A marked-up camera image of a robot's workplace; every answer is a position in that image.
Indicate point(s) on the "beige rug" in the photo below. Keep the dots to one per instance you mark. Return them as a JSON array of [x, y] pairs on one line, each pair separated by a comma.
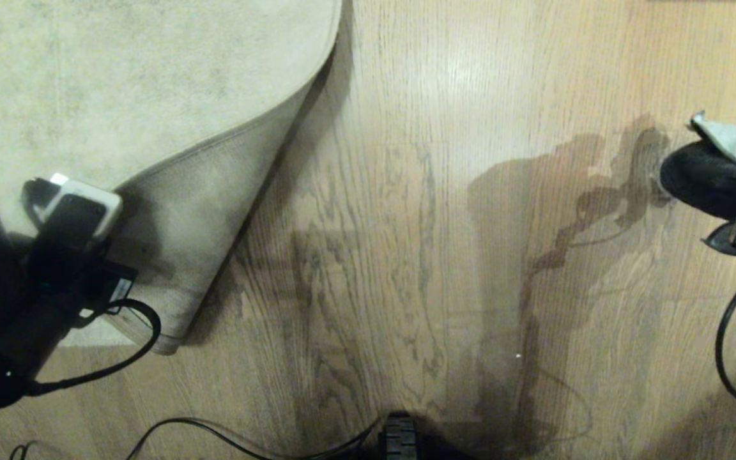
[[125, 83]]

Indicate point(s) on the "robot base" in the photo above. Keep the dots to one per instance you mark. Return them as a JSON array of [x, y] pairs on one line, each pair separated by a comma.
[[398, 437]]

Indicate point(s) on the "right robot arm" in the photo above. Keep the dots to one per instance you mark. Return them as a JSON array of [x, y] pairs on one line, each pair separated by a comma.
[[706, 179]]

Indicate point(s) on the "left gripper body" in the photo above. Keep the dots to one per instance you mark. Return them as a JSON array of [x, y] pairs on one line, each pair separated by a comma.
[[107, 284]]

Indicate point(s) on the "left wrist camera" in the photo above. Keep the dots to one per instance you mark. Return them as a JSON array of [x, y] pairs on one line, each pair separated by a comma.
[[84, 207]]

